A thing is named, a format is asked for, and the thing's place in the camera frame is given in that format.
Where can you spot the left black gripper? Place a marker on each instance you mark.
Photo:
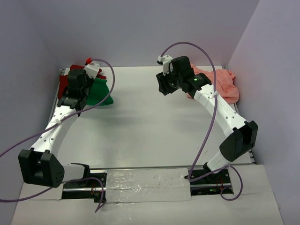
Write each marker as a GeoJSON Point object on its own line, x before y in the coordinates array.
{"type": "Point", "coordinates": [90, 80]}

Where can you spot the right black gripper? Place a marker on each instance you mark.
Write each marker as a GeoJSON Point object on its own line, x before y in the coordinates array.
{"type": "Point", "coordinates": [163, 86]}

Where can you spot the green t shirt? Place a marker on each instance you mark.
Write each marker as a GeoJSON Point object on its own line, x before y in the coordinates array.
{"type": "Point", "coordinates": [98, 92]}

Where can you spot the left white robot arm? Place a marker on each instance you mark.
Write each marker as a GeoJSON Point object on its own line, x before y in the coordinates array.
{"type": "Point", "coordinates": [39, 164]}

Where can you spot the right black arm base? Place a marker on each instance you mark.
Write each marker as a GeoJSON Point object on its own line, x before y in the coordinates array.
{"type": "Point", "coordinates": [212, 184]}

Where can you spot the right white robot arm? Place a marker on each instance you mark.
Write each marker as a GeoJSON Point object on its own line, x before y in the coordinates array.
{"type": "Point", "coordinates": [240, 134]}

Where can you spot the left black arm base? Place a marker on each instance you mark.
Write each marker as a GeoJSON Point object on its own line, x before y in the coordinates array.
{"type": "Point", "coordinates": [87, 189]}

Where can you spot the red t shirt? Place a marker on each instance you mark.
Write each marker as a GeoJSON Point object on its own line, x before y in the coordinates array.
{"type": "Point", "coordinates": [64, 78]}

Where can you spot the salmon pink t shirt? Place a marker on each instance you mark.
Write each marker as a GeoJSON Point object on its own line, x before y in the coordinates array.
{"type": "Point", "coordinates": [225, 86]}

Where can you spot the silver tape sheet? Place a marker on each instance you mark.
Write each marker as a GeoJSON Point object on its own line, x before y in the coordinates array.
{"type": "Point", "coordinates": [147, 185]}

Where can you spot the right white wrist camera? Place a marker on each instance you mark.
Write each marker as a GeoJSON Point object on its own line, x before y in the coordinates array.
{"type": "Point", "coordinates": [165, 62]}

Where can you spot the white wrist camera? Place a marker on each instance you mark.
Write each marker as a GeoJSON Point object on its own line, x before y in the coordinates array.
{"type": "Point", "coordinates": [92, 68]}
{"type": "Point", "coordinates": [165, 62]}

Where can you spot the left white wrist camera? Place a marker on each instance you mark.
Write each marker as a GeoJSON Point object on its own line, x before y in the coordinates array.
{"type": "Point", "coordinates": [92, 68]}

